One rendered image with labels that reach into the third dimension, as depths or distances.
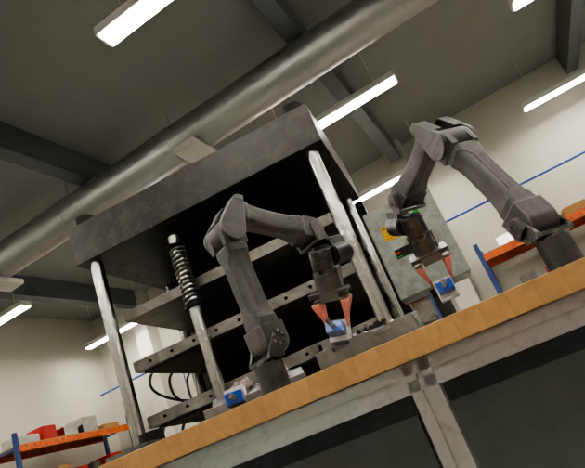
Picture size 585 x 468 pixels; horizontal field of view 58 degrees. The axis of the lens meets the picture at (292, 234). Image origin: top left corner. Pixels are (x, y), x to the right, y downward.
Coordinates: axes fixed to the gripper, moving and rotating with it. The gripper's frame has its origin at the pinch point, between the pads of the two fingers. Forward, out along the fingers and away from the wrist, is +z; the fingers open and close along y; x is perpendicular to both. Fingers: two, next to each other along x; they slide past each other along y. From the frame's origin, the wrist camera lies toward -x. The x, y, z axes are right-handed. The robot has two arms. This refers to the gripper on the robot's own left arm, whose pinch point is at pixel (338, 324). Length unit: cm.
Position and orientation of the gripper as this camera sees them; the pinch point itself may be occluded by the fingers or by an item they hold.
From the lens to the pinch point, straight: 138.1
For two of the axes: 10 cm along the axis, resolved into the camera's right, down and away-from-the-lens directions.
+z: 2.5, 9.7, -0.1
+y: -9.3, 2.5, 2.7
